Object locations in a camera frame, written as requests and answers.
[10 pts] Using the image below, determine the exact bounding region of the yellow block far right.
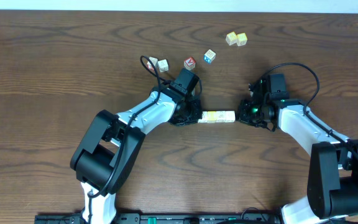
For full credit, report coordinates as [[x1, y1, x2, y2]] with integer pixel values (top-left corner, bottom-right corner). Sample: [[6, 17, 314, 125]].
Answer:
[[236, 32, 248, 47]]

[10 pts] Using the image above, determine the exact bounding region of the blue sided letter block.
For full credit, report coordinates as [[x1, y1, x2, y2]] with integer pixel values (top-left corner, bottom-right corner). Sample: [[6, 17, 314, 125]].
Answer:
[[204, 49, 216, 63]]

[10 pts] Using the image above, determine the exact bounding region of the black cable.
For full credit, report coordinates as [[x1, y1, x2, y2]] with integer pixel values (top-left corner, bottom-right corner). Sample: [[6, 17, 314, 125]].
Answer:
[[85, 55, 170, 224], [249, 62, 358, 224]]

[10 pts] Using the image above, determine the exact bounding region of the yellow block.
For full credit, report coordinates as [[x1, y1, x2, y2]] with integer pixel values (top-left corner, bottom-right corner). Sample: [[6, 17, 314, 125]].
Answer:
[[236, 32, 248, 47], [226, 32, 237, 45], [207, 111, 218, 123]]

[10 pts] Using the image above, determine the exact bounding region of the right black cable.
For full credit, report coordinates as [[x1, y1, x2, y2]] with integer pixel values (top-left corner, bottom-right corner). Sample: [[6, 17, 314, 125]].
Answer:
[[249, 62, 358, 224]]

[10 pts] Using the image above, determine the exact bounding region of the yellow top block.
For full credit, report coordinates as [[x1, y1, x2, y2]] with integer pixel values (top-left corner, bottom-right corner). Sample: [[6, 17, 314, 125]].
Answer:
[[207, 111, 218, 123]]

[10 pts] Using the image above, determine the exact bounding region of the wooden A block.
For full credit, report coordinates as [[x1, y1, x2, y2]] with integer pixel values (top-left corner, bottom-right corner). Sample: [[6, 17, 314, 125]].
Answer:
[[198, 111, 208, 123]]

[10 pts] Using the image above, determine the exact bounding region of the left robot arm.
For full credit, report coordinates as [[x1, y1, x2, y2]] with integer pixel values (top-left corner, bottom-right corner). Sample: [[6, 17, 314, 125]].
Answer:
[[70, 68, 202, 223]]

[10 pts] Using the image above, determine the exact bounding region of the red sided block far left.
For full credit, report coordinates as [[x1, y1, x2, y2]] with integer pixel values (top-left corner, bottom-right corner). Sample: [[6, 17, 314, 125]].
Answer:
[[147, 57, 158, 71]]

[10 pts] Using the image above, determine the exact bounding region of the yellow block far left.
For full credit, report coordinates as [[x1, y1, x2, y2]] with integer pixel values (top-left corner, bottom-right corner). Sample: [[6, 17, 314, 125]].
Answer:
[[226, 32, 237, 45]]

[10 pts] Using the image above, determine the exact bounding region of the left black cable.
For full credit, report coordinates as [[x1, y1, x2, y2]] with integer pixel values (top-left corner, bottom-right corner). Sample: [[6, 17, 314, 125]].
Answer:
[[85, 55, 170, 224]]

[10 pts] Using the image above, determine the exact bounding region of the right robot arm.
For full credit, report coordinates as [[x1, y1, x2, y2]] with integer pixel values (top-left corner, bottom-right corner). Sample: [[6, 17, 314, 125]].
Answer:
[[237, 74, 358, 223]]

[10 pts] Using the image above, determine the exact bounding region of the wooden block with figure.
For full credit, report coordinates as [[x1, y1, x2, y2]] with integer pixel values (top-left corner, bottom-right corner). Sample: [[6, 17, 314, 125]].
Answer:
[[216, 111, 226, 123]]

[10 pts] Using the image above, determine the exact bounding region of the wooden block with M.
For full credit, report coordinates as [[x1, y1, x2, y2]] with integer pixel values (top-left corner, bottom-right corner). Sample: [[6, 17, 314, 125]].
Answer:
[[225, 111, 236, 123]]

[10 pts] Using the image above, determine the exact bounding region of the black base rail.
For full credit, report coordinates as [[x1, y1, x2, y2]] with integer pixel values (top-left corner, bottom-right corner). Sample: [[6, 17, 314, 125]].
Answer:
[[34, 212, 347, 224]]

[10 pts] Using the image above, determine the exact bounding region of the red A letter block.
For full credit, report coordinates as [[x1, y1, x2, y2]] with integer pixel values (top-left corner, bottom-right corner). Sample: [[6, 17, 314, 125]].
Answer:
[[184, 57, 196, 70]]

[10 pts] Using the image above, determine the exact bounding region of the plain wooden block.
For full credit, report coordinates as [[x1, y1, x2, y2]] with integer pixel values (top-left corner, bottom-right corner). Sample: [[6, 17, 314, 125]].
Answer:
[[157, 59, 169, 72]]

